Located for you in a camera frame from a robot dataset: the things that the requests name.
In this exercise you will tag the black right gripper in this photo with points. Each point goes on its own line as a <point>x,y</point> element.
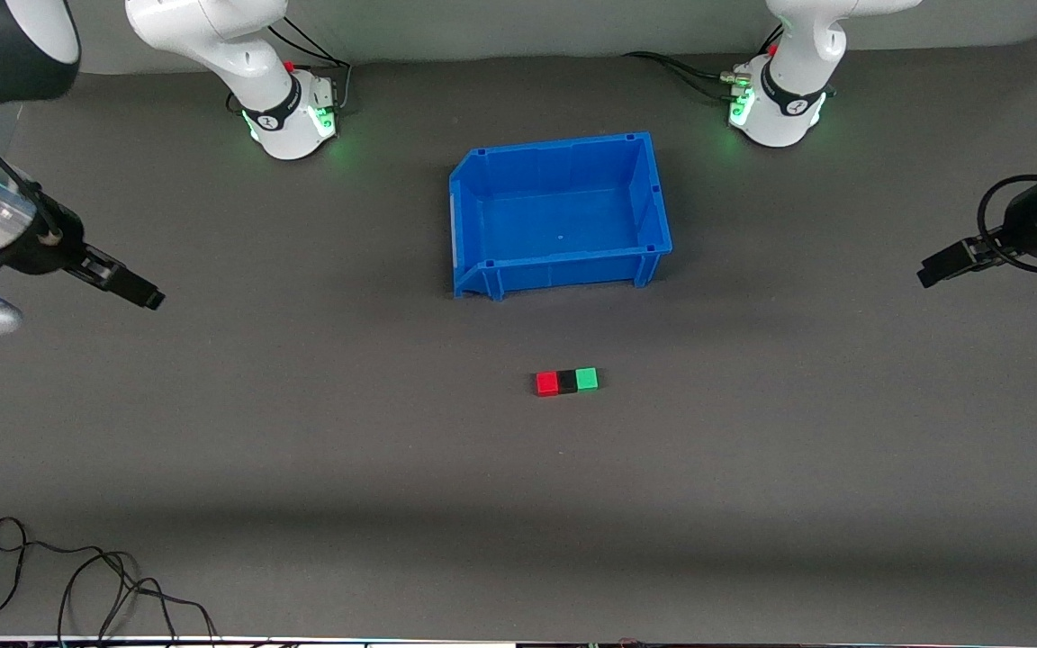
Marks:
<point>43,252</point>

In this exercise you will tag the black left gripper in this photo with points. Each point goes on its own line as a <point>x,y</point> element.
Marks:
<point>1019,227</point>

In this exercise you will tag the green cube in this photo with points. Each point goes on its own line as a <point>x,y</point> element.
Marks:
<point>587,379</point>

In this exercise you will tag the red cube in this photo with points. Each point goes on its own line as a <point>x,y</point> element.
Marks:
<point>546,384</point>

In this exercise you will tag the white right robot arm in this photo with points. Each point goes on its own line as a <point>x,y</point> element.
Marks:
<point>280,117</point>

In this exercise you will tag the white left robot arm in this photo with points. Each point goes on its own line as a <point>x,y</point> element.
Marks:
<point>784,112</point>

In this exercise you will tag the black cube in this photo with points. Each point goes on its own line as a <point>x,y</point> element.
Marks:
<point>567,382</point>

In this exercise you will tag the blue plastic storage bin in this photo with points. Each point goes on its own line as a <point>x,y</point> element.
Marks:
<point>559,220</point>

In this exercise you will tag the dark grey table mat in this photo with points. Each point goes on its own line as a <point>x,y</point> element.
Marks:
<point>518,468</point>

